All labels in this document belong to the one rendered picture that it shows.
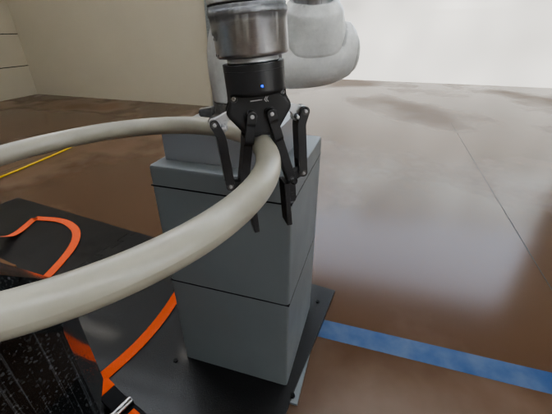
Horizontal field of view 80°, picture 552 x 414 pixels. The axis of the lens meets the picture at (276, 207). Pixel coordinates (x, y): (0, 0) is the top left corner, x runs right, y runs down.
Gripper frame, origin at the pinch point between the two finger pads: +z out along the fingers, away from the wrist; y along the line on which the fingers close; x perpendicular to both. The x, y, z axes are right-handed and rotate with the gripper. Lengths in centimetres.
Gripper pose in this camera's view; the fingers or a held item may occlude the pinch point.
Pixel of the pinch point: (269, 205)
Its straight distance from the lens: 49.5
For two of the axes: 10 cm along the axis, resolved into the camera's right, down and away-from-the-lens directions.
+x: 2.6, 4.4, -8.6
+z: 0.9, 8.8, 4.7
